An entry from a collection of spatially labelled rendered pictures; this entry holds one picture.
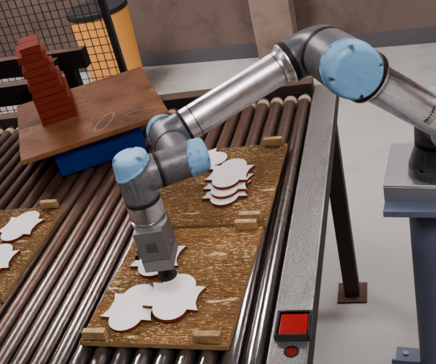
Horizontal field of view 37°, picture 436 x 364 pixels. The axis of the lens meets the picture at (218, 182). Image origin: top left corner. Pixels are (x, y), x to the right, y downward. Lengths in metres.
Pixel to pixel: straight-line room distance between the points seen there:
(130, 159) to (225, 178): 0.61
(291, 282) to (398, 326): 1.21
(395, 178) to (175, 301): 0.70
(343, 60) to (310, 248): 0.51
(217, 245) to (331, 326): 1.14
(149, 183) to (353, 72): 0.46
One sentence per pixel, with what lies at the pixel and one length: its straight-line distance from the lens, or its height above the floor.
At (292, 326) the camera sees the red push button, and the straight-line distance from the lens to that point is 1.42.
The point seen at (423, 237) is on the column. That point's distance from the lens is 1.92.
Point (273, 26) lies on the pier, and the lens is 5.05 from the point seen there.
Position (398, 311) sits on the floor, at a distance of 2.76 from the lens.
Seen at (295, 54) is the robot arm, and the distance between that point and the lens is 1.46.
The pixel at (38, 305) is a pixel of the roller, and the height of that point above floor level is 0.91.
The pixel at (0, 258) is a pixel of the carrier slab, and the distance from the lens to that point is 1.92.
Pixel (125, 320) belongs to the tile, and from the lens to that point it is 1.53.
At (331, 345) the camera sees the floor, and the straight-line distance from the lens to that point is 2.65.
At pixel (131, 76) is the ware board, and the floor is 1.04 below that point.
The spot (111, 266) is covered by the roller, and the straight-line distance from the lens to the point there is 1.76.
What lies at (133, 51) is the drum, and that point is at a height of 0.37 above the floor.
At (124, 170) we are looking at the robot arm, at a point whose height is 1.32.
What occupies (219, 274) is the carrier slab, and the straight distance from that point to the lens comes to 1.58.
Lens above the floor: 1.92
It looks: 31 degrees down
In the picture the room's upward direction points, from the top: 14 degrees counter-clockwise
